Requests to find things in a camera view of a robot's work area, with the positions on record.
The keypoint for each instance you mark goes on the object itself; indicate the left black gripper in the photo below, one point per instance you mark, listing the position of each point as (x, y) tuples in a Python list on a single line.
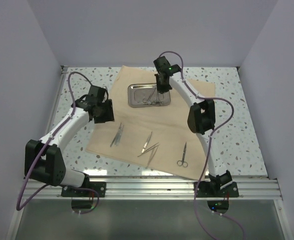
[(109, 115)]

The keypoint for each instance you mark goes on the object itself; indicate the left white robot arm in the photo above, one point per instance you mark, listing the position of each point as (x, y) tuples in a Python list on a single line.
[(44, 158)]

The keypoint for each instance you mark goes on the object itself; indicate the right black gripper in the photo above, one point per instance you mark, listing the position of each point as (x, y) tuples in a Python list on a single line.
[(161, 89)]

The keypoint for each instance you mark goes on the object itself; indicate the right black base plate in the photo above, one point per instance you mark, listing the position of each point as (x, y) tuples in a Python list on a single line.
[(209, 189)]

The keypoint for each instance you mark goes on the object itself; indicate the steel instrument tray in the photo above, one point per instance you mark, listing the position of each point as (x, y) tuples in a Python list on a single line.
[(138, 92)]

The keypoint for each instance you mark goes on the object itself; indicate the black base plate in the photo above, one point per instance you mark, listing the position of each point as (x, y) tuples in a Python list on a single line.
[(89, 189), (209, 189)]

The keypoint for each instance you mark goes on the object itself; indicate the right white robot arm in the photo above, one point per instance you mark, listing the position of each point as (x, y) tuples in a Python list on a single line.
[(201, 118)]

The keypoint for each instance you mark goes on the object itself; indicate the aluminium rail frame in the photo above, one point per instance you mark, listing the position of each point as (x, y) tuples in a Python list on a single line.
[(235, 143)]

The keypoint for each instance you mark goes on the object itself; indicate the beige cloth wrap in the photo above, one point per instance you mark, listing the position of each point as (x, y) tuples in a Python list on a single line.
[(168, 124)]

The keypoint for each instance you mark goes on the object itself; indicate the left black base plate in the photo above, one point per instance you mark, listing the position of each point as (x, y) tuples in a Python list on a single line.
[(89, 189)]

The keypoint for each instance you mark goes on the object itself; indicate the steel scissors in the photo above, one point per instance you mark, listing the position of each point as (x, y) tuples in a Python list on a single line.
[(159, 100), (151, 99), (182, 162)]

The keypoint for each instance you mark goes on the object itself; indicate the steel tweezers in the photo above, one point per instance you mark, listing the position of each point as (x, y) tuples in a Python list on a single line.
[(153, 152), (146, 143), (149, 149)]

